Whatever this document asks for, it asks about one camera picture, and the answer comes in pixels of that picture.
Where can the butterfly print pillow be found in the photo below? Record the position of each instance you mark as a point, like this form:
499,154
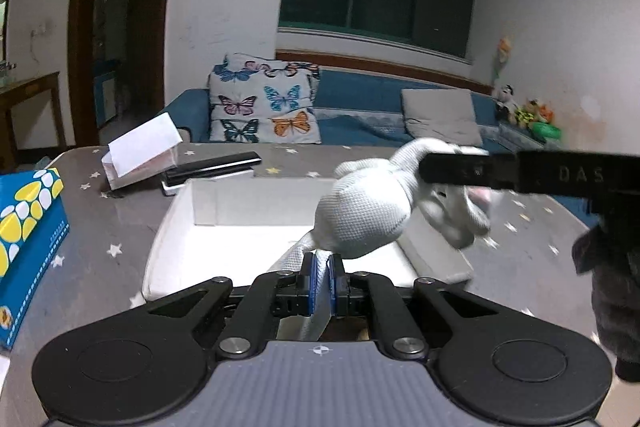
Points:
254,100

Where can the wooden side table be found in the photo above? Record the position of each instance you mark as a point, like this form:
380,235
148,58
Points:
31,121

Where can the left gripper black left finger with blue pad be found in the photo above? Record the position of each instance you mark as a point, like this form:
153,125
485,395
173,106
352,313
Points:
272,297

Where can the dark wooden door frame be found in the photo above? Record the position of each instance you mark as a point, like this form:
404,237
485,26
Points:
115,66

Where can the grey sofa cushion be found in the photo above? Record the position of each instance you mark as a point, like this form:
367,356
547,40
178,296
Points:
444,114

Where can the blue sofa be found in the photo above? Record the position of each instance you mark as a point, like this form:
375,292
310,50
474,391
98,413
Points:
355,108

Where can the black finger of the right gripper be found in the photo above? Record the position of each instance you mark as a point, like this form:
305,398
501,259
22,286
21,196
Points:
550,172

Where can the yellow orange plush toys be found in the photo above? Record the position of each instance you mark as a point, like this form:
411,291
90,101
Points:
532,112

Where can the black flat remote device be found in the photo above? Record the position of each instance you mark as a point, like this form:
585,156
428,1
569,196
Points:
239,164

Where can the blue yellow tissue box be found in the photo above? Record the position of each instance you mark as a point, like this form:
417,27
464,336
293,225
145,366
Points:
33,226

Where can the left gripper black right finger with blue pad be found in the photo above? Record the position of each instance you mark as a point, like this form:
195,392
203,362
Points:
374,298

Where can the white plush rabbit toy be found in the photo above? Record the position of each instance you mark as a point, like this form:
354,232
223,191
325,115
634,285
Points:
368,207

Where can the green toy on sofa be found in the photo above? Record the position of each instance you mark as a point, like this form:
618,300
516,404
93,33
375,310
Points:
544,132

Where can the clear acrylic card holder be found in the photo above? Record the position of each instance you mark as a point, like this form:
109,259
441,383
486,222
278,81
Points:
141,153

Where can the wall flower decoration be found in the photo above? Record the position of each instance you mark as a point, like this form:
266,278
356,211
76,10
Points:
502,57

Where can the black gloved hand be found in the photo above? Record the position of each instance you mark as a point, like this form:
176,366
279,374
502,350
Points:
609,252

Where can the panda plush toy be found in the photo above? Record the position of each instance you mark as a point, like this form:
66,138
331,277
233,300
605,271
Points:
505,106

